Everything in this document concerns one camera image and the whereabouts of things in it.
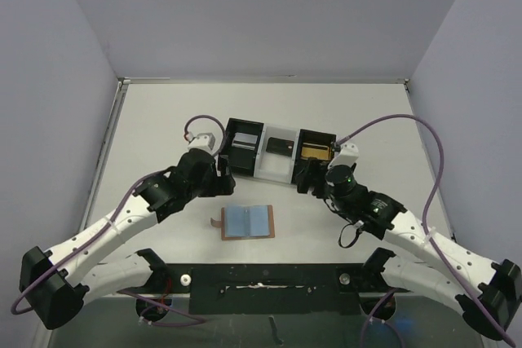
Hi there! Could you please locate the white bin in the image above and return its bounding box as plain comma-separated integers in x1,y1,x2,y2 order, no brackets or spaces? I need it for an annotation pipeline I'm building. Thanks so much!
254,124,299,184

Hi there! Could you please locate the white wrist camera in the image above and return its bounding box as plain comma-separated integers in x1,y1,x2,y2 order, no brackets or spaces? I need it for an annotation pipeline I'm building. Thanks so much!
187,132,215,155
329,141,360,168

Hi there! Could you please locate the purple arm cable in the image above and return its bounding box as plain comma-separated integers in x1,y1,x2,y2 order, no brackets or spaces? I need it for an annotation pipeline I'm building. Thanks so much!
10,114,228,328
332,114,517,348

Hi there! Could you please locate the gold card in bin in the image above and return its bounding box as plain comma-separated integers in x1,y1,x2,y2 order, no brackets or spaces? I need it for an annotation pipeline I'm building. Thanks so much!
301,143,331,161

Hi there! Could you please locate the black bin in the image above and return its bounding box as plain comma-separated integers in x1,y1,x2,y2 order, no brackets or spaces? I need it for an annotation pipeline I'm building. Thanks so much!
219,117,264,177
291,129,336,184

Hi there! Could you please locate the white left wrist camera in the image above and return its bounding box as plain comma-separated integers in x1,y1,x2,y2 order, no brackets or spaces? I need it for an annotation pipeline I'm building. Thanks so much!
187,132,215,155

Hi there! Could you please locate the tan leather card holder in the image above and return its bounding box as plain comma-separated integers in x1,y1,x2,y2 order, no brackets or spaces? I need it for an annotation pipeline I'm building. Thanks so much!
210,205,275,241

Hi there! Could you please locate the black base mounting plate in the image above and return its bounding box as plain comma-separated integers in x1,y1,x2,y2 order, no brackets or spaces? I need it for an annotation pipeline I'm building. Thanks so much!
131,263,390,315

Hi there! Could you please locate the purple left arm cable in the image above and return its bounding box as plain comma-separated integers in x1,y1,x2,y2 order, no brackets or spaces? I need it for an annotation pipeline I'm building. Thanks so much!
10,114,228,328

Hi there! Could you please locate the black card in bin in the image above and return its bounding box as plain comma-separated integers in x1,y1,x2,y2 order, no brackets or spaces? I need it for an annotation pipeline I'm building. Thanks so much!
265,137,294,156

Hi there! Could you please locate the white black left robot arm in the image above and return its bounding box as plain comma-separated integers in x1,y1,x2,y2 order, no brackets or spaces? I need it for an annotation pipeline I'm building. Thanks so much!
19,148,236,330

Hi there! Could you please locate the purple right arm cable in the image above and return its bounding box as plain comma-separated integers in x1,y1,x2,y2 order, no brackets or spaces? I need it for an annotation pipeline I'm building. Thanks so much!
332,114,517,348

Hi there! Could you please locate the silver card in bin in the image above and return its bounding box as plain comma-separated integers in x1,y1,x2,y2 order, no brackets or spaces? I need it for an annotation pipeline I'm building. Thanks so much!
232,132,258,151

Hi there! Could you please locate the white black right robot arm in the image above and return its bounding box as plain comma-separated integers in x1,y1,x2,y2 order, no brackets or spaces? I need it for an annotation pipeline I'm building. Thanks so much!
295,159,521,341

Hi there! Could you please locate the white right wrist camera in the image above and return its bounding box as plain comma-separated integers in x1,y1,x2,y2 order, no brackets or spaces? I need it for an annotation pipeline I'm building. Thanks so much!
329,141,360,168

